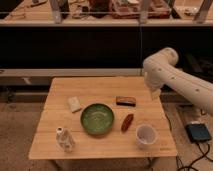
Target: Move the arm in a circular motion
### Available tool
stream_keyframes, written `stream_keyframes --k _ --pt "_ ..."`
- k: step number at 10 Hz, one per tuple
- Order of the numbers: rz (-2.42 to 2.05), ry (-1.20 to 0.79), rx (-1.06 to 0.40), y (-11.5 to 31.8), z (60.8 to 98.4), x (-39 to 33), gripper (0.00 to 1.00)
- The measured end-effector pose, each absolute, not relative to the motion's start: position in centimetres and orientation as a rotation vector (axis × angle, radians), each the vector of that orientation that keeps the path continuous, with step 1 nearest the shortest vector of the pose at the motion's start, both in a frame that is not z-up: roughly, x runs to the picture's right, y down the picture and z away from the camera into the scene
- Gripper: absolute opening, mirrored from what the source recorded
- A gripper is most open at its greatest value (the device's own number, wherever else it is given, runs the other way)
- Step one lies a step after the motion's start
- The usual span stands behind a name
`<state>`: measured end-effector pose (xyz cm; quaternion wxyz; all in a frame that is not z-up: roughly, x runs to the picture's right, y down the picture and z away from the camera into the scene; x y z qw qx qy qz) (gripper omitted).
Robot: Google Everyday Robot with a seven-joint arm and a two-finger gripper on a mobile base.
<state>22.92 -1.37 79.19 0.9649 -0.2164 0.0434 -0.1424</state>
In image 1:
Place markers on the small clear glass bottle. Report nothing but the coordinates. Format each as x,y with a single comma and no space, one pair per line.
64,139

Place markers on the white sponge block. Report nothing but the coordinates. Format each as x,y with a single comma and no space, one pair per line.
74,104

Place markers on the white paper cup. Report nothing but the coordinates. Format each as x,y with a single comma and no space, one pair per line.
146,136

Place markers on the brown sausage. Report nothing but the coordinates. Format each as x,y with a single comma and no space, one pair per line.
126,123

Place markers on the green ceramic bowl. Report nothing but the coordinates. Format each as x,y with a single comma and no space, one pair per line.
97,119

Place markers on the long workbench shelf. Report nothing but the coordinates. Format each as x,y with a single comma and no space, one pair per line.
106,13

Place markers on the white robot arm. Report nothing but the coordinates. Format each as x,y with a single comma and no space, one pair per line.
159,69

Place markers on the dark brown rectangular block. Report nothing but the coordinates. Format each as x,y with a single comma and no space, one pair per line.
125,101

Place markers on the wooden folding table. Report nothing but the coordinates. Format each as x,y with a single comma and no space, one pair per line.
113,145

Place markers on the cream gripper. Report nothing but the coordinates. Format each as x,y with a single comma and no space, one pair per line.
155,94

